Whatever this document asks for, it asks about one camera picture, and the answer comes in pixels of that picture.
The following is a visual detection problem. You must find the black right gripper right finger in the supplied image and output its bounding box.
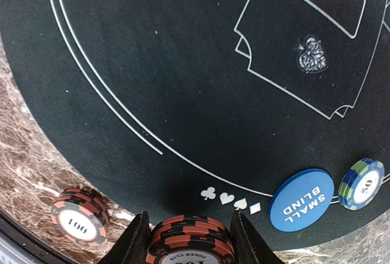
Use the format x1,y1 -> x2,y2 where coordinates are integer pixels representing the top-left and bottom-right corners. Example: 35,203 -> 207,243
230,211 -> 282,264

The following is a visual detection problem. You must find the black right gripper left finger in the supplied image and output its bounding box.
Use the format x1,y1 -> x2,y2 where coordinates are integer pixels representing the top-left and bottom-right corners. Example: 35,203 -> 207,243
97,211 -> 151,264

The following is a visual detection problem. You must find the brown white chip stack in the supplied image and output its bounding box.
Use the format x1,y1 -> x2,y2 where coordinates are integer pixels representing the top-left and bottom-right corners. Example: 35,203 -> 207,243
51,187 -> 110,247

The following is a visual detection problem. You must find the blue small blind button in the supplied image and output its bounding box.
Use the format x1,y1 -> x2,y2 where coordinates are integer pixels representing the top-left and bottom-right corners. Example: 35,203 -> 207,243
269,168 -> 335,232

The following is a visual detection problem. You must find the blue chip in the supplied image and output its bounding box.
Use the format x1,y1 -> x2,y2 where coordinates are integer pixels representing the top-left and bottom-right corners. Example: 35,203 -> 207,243
338,158 -> 385,211

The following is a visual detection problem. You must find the round black poker mat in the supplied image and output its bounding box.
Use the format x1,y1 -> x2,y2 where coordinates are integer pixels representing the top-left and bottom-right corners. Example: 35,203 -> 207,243
1,0 -> 389,251

